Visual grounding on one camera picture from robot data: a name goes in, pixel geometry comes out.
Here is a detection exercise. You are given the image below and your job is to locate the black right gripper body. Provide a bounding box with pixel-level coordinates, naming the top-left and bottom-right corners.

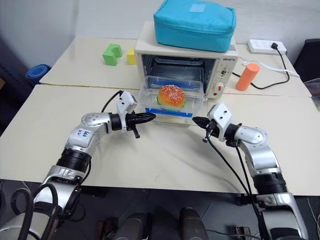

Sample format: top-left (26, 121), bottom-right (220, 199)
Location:
top-left (202, 119), bottom-right (220, 145)

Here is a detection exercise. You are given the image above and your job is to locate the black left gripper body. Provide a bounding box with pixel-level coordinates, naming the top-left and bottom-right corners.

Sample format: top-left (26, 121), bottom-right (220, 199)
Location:
top-left (124, 112), bottom-right (141, 140)

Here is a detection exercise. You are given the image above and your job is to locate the clear plastic food container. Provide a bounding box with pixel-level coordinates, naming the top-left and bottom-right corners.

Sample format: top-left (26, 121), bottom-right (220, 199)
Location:
top-left (138, 74), bottom-right (205, 127)

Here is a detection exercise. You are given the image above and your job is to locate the white toaster oven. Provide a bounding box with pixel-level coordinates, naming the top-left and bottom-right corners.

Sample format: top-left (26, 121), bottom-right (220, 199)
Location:
top-left (134, 20), bottom-right (240, 102)

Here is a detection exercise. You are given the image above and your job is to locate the toy hamburger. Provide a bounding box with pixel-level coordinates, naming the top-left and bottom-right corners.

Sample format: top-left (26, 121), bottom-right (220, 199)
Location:
top-left (156, 84), bottom-right (187, 109)

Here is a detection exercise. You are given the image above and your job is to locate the yellow foam block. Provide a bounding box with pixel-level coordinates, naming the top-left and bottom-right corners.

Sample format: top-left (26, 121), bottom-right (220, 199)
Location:
top-left (126, 48), bottom-right (137, 66)

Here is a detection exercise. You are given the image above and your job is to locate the orange foam cylinder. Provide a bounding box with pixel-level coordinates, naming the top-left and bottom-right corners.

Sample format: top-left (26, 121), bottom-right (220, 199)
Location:
top-left (235, 62), bottom-right (261, 91)

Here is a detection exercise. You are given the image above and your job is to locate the green foam block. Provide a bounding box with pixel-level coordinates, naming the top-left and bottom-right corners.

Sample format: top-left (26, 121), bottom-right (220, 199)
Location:
top-left (102, 43), bottom-right (123, 67)

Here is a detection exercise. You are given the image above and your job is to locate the turquoise fabric zip bag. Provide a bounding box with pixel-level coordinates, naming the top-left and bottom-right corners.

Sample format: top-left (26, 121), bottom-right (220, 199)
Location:
top-left (153, 0), bottom-right (237, 53)

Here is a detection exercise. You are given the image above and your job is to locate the white power strip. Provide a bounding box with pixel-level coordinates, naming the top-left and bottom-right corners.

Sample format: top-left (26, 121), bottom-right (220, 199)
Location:
top-left (247, 38), bottom-right (288, 56)

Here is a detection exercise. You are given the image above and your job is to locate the dark rounded shape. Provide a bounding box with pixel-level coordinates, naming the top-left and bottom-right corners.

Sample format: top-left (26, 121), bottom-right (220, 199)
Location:
top-left (113, 211), bottom-right (151, 240)
top-left (179, 206), bottom-right (210, 240)

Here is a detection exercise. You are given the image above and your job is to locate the blue plastic roll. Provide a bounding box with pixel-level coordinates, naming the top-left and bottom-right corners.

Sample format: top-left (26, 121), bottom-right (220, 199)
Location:
top-left (25, 64), bottom-right (52, 87)

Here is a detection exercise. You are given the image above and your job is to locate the clear plastic bag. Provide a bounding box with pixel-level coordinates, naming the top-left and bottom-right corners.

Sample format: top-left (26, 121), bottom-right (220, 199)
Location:
top-left (304, 78), bottom-right (320, 113)

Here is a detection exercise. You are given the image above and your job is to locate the black chair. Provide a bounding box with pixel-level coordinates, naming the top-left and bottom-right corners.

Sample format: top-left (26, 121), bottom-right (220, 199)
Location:
top-left (294, 38), bottom-right (320, 83)

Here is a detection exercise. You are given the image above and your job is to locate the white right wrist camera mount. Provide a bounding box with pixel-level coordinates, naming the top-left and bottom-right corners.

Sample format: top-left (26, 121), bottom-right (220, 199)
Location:
top-left (206, 103), bottom-right (233, 140)

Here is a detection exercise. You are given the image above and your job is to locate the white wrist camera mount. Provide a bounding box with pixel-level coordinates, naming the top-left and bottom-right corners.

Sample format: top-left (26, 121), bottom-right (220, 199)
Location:
top-left (116, 90), bottom-right (138, 131)
top-left (206, 103), bottom-right (233, 140)

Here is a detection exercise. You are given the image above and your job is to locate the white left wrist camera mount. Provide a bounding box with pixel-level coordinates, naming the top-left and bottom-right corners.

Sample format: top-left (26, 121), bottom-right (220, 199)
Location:
top-left (116, 90), bottom-right (138, 131)

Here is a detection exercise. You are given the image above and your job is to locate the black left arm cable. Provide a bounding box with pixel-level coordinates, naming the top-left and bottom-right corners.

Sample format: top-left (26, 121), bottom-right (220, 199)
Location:
top-left (100, 90), bottom-right (123, 114)

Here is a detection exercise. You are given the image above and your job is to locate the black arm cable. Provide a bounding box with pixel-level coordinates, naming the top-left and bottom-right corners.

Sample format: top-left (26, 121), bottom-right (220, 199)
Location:
top-left (100, 90), bottom-right (123, 114)
top-left (205, 122), bottom-right (272, 240)

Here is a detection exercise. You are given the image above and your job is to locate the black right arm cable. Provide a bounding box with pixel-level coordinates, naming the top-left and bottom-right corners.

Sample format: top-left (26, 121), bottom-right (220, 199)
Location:
top-left (205, 122), bottom-right (272, 240)

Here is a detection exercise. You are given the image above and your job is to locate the white power cable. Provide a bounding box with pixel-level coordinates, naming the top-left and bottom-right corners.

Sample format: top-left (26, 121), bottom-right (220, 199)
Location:
top-left (237, 56), bottom-right (300, 78)

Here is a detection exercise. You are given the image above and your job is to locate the black plug with cable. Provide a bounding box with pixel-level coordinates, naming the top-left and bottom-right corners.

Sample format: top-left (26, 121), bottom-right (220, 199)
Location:
top-left (231, 42), bottom-right (291, 90)

